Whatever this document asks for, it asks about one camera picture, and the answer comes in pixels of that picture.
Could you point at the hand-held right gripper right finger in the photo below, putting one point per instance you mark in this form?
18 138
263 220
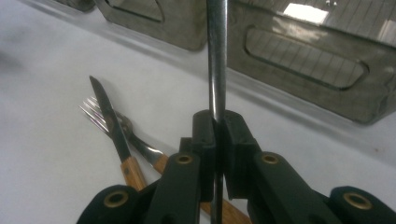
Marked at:
236 140

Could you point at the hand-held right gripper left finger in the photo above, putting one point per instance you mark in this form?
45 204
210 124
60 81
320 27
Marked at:
204 140

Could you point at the silver metal spoon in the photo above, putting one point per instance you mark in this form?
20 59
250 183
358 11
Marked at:
217 62

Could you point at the smoky transparent plastic bin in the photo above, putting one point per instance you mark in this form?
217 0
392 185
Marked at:
174 28
311 96

